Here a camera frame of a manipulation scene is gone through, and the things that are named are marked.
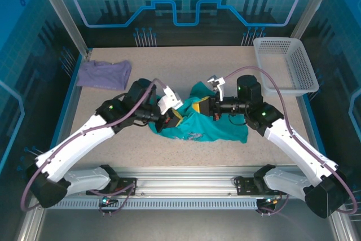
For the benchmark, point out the teal t-shirt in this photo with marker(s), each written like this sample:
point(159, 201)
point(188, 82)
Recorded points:
point(214, 131)

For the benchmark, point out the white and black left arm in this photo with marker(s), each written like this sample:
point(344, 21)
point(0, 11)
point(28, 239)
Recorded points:
point(76, 142)

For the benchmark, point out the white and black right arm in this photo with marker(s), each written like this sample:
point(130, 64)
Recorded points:
point(299, 150)

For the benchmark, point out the purple t-shirt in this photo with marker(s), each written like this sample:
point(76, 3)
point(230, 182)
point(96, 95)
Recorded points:
point(101, 74)

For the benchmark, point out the white perforated plastic basket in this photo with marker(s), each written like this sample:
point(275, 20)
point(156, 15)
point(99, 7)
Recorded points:
point(303, 63)

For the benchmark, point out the aluminium mounting beam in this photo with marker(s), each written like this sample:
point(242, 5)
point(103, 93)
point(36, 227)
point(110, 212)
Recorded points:
point(183, 181)

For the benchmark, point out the small LED circuit board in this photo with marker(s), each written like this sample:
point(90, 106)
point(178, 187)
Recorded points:
point(106, 201)
point(269, 201)

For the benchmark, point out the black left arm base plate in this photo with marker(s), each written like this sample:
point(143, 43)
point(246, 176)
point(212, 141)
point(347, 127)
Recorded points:
point(125, 181)

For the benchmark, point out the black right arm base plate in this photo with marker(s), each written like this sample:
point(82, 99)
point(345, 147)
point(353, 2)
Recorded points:
point(244, 187)

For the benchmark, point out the aluminium frame post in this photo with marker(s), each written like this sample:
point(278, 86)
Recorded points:
point(62, 12)
point(314, 4)

